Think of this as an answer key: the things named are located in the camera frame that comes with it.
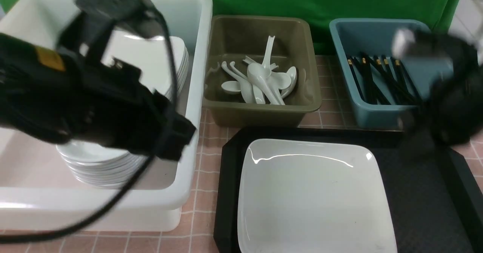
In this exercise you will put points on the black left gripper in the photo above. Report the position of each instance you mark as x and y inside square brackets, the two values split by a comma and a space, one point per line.
[67, 93]

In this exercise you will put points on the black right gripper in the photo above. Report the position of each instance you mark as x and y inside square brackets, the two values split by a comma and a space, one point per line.
[452, 113]

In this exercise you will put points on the white square rice plate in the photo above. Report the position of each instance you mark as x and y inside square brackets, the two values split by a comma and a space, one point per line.
[311, 197]

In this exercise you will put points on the stack of small white bowls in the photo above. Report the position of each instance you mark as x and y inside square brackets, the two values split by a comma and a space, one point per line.
[99, 166]

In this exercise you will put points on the black chopsticks in bin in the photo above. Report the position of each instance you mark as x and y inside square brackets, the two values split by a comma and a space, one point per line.
[382, 80]

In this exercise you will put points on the stack of white square plates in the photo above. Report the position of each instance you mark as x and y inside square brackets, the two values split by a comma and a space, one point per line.
[169, 64]

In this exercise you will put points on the large white plastic tub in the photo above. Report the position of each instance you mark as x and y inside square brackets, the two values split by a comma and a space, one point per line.
[39, 192]

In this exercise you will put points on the black plastic serving tray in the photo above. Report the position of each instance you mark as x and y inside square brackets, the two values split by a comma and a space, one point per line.
[435, 205]

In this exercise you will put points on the pink checkered tablecloth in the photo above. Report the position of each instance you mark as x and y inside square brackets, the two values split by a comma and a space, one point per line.
[195, 230]

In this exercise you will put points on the blue plastic bin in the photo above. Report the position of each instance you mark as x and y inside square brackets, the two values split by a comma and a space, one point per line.
[374, 37]

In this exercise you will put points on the olive green plastic bin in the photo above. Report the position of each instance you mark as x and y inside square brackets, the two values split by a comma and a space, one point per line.
[233, 37]

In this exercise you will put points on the white spoons in bin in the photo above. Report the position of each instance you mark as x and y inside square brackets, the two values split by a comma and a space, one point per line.
[260, 83]

